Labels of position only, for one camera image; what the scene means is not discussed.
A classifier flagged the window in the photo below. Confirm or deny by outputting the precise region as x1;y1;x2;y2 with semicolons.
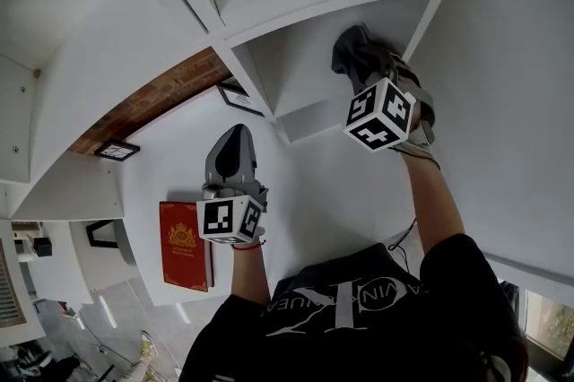
497;276;574;372

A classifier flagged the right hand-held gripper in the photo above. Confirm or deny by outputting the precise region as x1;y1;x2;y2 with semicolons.
343;72;438;154

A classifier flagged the red hardcover book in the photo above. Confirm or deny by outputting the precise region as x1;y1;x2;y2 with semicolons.
159;200;215;293

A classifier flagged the small black box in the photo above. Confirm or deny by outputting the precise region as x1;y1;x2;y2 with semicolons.
33;236;53;258

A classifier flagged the grey armchair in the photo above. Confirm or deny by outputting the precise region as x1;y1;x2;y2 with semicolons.
84;218;138;267

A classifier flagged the black frame with white print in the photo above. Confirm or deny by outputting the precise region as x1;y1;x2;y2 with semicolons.
215;82;265;118

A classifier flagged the brown louvred panel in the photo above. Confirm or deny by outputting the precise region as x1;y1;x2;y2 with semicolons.
0;239;27;327

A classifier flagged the red string bracelet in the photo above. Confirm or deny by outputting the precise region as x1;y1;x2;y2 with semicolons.
231;239;266;252

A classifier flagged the person's right hand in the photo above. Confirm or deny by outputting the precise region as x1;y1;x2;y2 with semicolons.
386;53;436;129

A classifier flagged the black frame with line drawing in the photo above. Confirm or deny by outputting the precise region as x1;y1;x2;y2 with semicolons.
92;139;141;163

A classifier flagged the white side table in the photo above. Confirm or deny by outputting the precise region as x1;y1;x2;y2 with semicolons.
11;221;95;305

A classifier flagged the person's black t-shirt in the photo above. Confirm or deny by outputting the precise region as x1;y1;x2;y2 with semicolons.
178;231;530;382

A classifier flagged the white desk with drawers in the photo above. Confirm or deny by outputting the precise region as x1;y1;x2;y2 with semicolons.
114;83;431;308

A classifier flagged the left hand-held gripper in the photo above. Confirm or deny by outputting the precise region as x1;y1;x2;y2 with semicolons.
195;123;270;246

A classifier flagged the white cube shelving unit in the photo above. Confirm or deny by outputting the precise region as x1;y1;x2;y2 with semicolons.
129;0;476;143

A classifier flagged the grey wiping cloth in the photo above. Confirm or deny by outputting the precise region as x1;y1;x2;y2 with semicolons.
330;23;404;82

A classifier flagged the person's right forearm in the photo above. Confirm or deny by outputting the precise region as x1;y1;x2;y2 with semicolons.
398;149;467;256

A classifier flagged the person's left forearm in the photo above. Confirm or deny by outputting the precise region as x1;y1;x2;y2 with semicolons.
230;243;273;305

